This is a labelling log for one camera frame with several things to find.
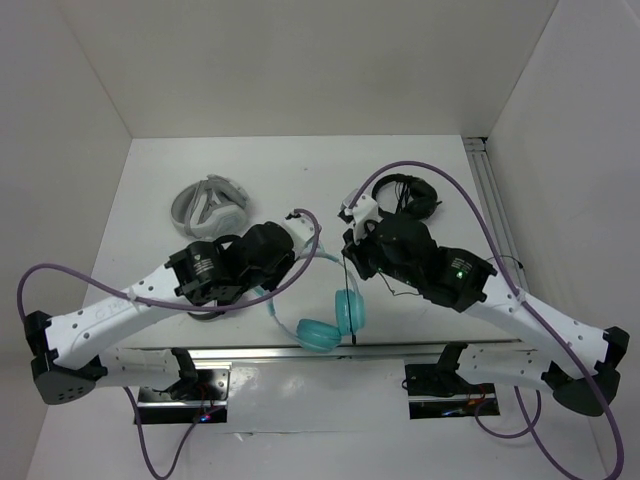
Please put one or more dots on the black headphones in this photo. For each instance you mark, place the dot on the black headphones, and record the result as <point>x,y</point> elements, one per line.
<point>415,197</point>
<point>210,312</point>

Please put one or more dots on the white grey gaming headset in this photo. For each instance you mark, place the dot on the white grey gaming headset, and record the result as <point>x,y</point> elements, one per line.
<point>210,208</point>

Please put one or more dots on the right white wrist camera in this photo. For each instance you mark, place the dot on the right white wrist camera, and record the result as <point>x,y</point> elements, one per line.
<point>358,211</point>

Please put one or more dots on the aluminium front rail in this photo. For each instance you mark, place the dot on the aluminium front rail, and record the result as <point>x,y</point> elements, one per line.
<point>297,353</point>

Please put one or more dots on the black headphones back right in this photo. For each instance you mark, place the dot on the black headphones back right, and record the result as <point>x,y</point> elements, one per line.
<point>415,197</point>

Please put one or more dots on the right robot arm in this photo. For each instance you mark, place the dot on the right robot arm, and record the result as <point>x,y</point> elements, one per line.
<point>574,362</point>

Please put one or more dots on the aluminium side rail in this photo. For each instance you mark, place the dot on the aluminium side rail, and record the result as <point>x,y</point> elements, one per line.
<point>492,206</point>

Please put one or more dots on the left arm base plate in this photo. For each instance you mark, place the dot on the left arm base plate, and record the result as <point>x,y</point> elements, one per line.
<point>206,402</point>

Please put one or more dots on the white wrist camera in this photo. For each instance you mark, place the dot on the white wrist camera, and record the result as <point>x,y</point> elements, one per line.
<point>358,211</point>
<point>302,231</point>

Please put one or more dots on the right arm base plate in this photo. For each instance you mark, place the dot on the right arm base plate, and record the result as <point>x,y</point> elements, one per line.
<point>434,395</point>

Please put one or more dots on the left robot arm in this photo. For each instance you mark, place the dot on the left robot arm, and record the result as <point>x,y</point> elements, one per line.
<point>78,352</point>

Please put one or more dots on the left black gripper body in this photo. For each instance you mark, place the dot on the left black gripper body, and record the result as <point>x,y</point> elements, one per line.
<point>267,279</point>

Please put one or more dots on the teal cat-ear headphones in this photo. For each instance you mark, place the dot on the teal cat-ear headphones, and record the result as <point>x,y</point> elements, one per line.
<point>327,307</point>

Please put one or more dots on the black headphones front left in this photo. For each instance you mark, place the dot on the black headphones front left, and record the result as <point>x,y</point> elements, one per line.
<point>210,312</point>

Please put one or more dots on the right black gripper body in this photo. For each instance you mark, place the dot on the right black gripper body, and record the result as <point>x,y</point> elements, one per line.
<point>368,255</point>

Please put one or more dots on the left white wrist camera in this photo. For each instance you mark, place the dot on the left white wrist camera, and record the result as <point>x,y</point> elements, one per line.
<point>302,231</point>

